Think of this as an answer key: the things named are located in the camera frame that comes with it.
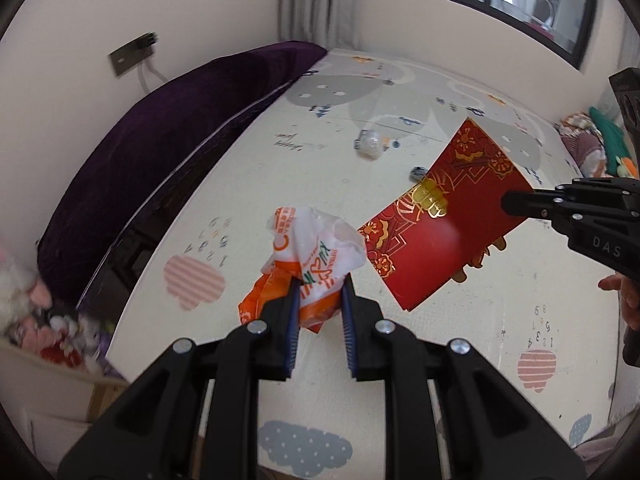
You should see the red gift envelope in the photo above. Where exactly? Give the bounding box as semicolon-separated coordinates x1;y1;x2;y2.
359;118;533;311

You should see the orange white plastic bag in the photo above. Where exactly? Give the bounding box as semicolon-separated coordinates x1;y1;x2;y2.
239;206;367;333

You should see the person's right hand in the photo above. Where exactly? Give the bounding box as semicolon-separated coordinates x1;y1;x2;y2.
598;273;640;332

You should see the green plush toy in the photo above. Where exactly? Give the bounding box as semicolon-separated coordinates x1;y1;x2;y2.
588;106;639;179

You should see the striped folded cloth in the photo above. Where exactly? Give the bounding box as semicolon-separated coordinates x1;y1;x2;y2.
555;112;606;178

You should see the small grey wrapper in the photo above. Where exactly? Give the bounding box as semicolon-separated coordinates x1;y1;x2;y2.
410;166;427;182

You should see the crumpled clear plastic ball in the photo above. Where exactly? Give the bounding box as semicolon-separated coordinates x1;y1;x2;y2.
354;130;385;160

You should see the grey curtain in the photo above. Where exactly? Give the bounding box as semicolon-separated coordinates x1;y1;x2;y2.
278;0;358;50

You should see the socket cable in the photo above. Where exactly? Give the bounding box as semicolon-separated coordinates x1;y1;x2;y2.
139;58;170;92

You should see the dark wall socket plate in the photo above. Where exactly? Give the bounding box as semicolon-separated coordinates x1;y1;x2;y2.
108;32;157;77

